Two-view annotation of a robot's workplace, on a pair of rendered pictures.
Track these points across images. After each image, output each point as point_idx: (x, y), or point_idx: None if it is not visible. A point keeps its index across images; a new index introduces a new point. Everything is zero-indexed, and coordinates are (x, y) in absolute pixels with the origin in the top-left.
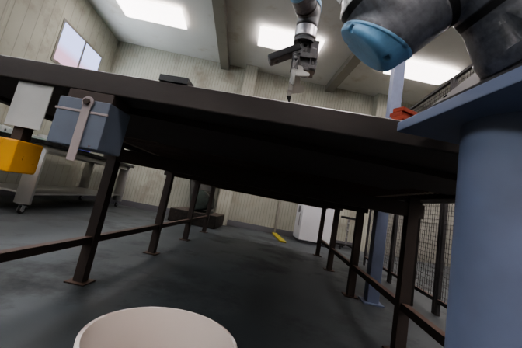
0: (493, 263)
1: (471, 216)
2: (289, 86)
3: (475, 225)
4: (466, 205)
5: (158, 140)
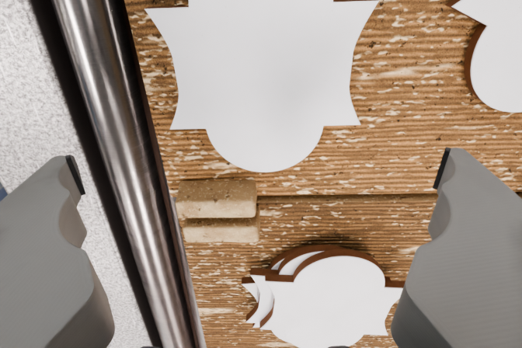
0: None
1: (2, 195)
2: (447, 224)
3: (4, 191)
4: (1, 200)
5: None
